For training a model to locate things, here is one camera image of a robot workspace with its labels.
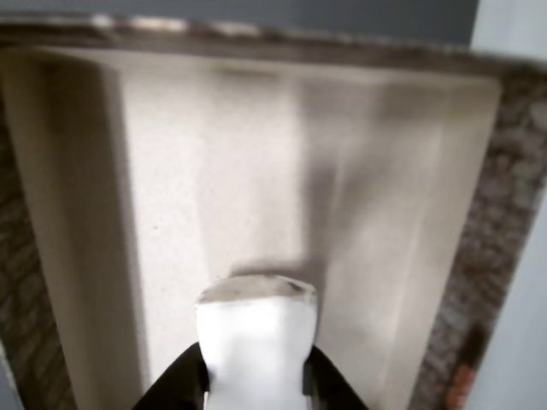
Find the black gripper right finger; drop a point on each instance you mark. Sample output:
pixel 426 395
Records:
pixel 329 388

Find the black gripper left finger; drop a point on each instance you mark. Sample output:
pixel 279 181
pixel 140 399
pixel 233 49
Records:
pixel 179 384

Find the white small object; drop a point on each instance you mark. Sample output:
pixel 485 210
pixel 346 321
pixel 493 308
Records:
pixel 256 333

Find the bark pattern cardboard box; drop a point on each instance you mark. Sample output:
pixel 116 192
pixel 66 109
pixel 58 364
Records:
pixel 256 171

